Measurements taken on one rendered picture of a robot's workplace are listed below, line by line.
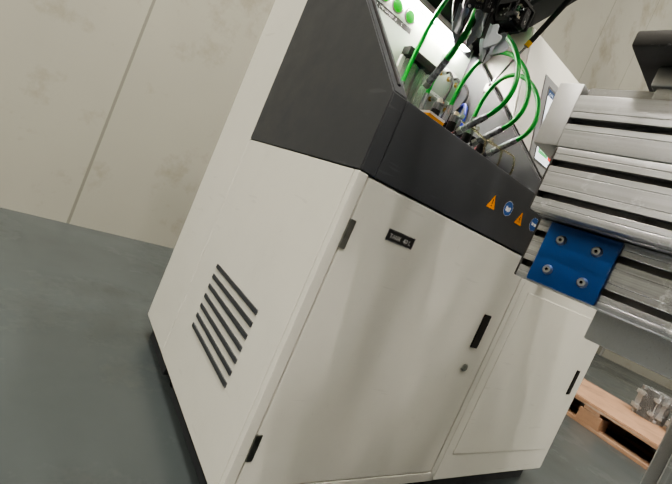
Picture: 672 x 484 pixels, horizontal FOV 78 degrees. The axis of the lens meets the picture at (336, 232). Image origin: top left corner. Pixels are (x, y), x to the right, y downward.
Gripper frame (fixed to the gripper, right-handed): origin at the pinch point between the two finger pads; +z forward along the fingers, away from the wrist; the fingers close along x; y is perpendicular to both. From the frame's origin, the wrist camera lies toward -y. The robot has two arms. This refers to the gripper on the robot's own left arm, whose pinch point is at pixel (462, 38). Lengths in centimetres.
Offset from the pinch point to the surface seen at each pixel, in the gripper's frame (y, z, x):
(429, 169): 33.3, 14.6, -4.3
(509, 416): 47, 97, 46
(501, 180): 21.6, 22.6, 15.9
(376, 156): 39.6, 9.1, -16.2
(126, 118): -88, 108, -153
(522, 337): 34, 70, 41
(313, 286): 59, 28, -24
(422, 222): 39.1, 24.5, -3.1
